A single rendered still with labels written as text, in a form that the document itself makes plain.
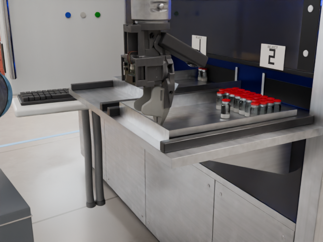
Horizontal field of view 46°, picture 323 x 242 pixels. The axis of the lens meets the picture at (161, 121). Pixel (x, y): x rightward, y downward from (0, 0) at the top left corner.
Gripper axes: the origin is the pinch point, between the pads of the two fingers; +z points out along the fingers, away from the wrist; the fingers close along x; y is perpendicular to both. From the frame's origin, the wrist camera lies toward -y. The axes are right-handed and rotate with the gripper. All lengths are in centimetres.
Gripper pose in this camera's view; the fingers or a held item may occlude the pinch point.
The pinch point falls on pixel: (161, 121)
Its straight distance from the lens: 79.4
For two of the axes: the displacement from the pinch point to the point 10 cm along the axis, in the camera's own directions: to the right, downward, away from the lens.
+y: -8.8, 1.4, -4.5
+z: 0.0, 9.6, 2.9
